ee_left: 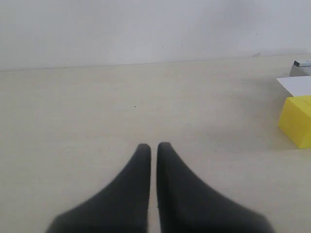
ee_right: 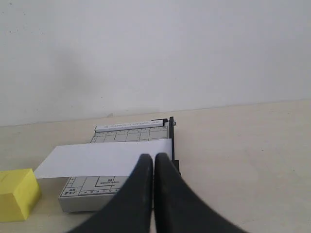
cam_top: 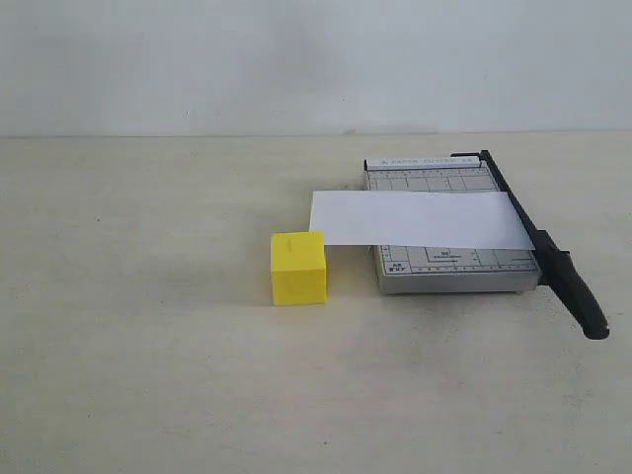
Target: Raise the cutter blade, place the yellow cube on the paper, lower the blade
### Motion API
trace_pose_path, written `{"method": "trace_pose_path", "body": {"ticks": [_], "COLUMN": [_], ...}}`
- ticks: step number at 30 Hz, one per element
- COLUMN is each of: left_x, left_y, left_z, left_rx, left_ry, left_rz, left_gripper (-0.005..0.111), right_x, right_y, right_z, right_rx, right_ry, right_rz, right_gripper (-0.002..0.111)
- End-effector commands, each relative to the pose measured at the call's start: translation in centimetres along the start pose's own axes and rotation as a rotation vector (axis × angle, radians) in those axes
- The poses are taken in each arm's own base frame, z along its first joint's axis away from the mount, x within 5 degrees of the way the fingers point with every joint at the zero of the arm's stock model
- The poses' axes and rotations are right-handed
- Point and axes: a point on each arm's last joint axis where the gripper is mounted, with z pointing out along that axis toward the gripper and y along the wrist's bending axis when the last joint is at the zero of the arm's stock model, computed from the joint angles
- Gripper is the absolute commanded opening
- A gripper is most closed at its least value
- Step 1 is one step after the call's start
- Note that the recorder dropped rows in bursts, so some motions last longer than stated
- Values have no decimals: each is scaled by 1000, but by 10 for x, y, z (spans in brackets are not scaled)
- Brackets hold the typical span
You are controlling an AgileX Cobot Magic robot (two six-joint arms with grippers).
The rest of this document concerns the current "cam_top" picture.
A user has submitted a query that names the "black cutter blade lever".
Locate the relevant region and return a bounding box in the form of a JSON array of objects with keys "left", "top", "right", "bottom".
[{"left": 451, "top": 150, "right": 610, "bottom": 341}]

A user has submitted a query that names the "white paper strip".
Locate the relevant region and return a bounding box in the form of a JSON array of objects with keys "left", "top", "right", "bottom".
[{"left": 309, "top": 191, "right": 534, "bottom": 250}]

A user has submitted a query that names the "yellow foam cube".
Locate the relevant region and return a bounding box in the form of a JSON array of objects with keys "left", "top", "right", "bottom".
[{"left": 271, "top": 231, "right": 328, "bottom": 306}]

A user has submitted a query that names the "grey paper cutter base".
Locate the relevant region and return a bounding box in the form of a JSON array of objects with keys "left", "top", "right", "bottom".
[{"left": 363, "top": 153, "right": 540, "bottom": 294}]

